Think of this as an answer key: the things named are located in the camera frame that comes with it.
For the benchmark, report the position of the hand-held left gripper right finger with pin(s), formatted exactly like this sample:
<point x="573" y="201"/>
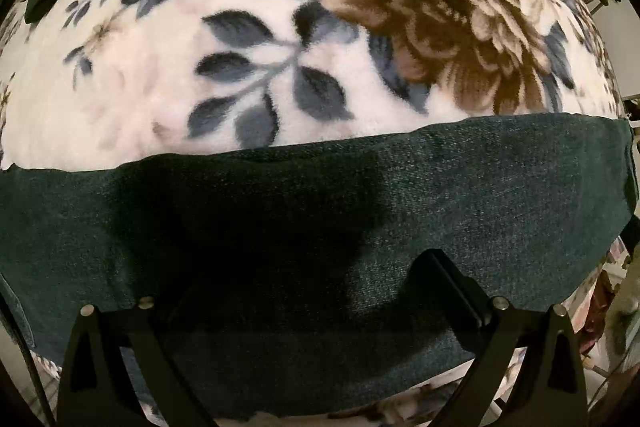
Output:
<point x="462" y="292"/>

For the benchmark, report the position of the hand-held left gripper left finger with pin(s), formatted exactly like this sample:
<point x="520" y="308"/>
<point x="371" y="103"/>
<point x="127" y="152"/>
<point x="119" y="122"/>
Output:
<point x="150" y="332"/>

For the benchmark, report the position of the dark green denim pants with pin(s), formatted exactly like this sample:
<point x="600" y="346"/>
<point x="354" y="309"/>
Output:
<point x="450" y="207"/>

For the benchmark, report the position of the floral fleece blanket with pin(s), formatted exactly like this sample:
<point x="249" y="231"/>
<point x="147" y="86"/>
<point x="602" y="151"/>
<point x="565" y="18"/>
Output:
<point x="320" y="47"/>

